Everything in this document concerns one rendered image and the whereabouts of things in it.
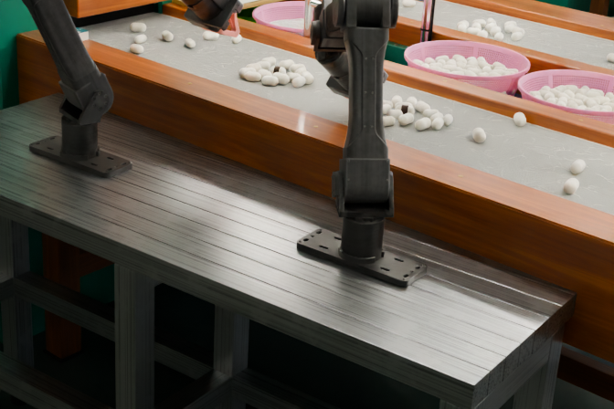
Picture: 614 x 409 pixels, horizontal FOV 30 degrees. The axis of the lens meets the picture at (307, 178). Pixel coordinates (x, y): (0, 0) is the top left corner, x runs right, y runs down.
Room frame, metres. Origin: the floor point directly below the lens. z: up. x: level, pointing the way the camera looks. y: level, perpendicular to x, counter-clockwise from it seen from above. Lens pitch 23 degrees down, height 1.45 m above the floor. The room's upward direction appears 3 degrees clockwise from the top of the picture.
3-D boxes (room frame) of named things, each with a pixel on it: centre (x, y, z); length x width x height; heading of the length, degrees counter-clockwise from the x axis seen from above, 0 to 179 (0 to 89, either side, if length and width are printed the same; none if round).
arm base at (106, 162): (1.90, 0.41, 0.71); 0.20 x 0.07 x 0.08; 56
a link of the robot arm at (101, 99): (1.91, 0.40, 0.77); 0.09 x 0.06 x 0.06; 38
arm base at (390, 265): (1.56, -0.09, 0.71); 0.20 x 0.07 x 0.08; 56
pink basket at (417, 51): (2.35, -0.32, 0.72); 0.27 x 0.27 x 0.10
